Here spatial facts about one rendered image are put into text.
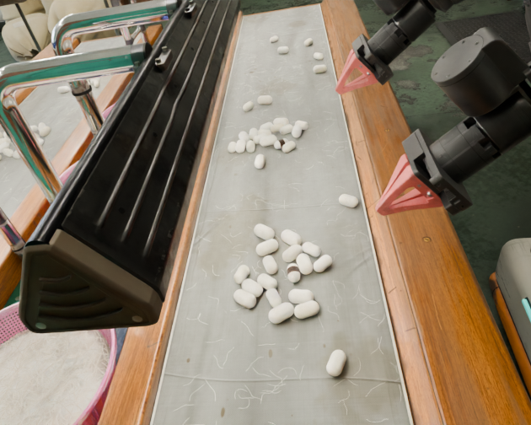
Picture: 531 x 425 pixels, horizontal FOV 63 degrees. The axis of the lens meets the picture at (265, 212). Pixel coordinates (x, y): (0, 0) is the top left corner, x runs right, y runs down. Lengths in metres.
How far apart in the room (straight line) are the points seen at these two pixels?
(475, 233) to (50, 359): 1.51
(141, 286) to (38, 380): 0.47
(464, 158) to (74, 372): 0.57
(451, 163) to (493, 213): 1.40
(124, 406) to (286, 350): 0.21
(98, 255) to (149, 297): 0.04
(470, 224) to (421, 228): 1.17
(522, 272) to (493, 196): 0.71
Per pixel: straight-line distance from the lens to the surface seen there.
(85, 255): 0.24
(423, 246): 0.66
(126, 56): 0.42
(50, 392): 0.68
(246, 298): 0.62
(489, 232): 1.84
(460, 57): 0.49
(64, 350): 0.72
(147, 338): 0.62
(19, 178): 1.17
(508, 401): 0.55
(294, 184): 0.83
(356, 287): 0.64
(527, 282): 1.33
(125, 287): 0.24
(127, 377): 0.60
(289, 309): 0.60
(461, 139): 0.53
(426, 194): 0.56
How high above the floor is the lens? 1.24
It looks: 40 degrees down
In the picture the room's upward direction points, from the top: 12 degrees counter-clockwise
